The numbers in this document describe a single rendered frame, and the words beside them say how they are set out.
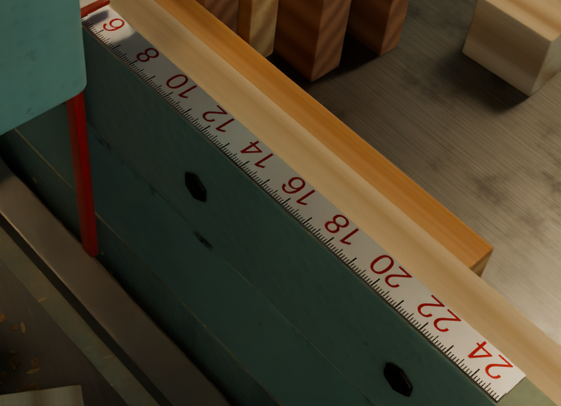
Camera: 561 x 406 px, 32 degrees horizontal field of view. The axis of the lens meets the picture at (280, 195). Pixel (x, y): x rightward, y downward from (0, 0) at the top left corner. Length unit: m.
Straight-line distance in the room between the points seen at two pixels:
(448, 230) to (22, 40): 0.16
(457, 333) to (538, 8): 0.19
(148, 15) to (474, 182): 0.15
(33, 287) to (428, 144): 0.20
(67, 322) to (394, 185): 0.19
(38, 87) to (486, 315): 0.15
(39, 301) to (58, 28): 0.24
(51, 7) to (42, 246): 0.24
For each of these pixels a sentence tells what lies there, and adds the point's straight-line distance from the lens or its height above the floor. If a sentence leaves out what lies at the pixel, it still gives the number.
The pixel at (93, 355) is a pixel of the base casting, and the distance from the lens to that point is 0.46.
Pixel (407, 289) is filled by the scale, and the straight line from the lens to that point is 0.30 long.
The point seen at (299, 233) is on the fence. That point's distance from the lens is 0.31.
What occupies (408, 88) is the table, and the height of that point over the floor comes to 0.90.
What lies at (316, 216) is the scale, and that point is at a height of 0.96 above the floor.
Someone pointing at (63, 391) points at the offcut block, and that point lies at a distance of 0.41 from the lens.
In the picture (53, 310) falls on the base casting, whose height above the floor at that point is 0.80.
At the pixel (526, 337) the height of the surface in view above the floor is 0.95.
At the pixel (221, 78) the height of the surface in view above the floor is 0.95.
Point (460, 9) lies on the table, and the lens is 0.48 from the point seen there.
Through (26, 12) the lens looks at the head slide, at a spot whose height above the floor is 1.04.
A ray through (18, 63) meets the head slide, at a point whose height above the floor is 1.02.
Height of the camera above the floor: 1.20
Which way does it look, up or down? 51 degrees down
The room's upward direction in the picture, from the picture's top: 8 degrees clockwise
